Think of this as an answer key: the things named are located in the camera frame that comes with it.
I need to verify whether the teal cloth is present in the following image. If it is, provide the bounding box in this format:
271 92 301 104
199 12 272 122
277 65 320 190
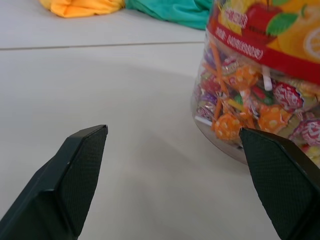
124 0 215 31

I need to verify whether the red and white candy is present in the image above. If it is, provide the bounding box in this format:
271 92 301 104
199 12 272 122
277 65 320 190
273 82 304 113
288 119 320 147

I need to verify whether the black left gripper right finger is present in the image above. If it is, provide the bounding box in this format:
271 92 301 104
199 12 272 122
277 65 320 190
238 127 320 240

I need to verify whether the clear plastic lollipop jar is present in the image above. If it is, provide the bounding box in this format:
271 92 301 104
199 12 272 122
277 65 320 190
191 0 320 166

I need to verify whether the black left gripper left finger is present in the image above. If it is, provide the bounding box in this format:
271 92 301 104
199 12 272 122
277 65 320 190
0 124 109 240

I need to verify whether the yellow cloth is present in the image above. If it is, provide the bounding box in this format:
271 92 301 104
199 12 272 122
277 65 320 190
39 0 131 19

